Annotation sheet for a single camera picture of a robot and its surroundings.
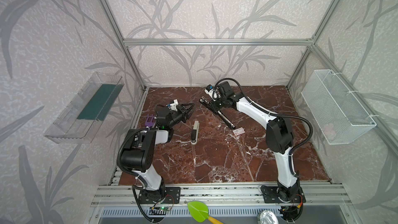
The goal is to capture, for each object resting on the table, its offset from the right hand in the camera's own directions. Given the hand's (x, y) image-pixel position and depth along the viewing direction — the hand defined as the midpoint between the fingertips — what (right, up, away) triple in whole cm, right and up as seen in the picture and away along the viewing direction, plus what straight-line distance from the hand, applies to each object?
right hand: (209, 99), depth 94 cm
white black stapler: (-9, -20, -3) cm, 22 cm away
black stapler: (-1, -2, 0) cm, 2 cm away
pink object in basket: (+57, -15, -20) cm, 62 cm away
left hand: (-7, -2, -9) cm, 11 cm away
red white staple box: (+18, -20, +2) cm, 27 cm away
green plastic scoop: (-4, -51, -24) cm, 57 cm away
